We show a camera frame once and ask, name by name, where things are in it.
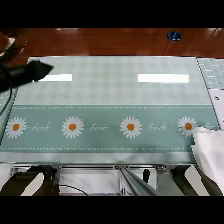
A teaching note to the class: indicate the blue round disc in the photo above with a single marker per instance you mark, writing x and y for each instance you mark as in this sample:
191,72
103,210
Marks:
174,35

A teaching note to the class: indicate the silver frame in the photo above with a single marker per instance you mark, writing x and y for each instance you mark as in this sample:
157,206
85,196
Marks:
133,183

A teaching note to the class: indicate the white garment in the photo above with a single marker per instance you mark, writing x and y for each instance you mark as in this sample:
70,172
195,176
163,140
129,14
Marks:
211,156

